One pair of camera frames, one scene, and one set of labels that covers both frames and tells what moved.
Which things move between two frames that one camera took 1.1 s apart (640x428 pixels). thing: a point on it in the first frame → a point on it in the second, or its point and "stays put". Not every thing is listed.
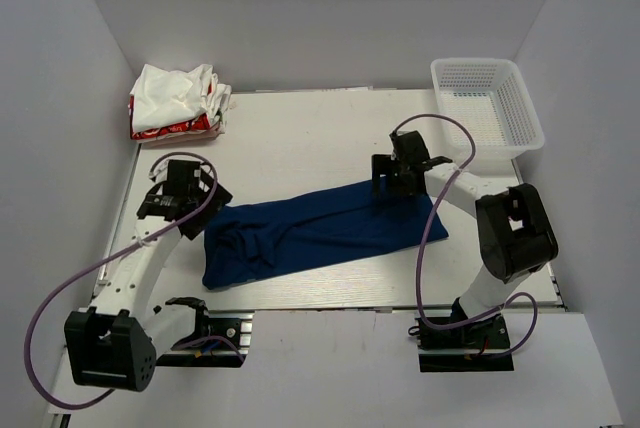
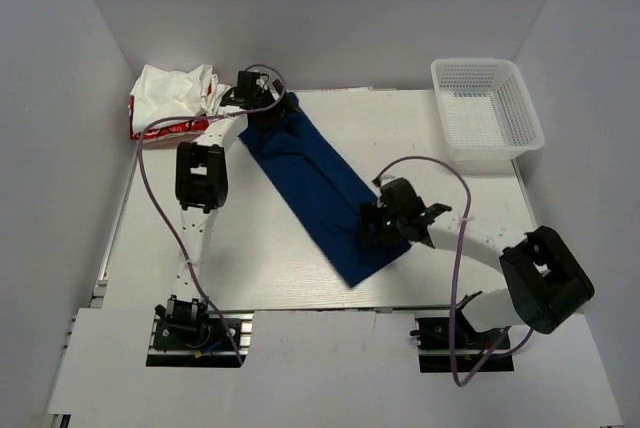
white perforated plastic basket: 488,96 stays put
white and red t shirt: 177,106 stays put
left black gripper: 215,203 → 276,115
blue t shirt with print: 244,241 → 323,189
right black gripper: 383,165 → 371,214
